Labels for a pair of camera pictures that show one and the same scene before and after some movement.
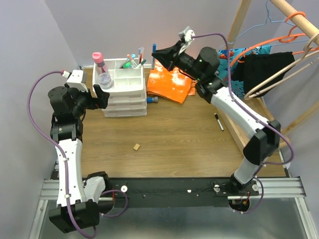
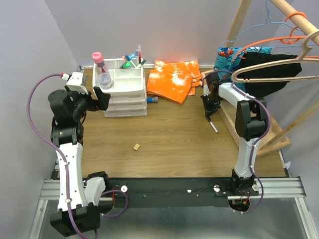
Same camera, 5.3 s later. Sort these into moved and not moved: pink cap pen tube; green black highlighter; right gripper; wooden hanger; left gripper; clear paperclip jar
Moved: right gripper; wooden hanger
Not moved: pink cap pen tube; clear paperclip jar; green black highlighter; left gripper
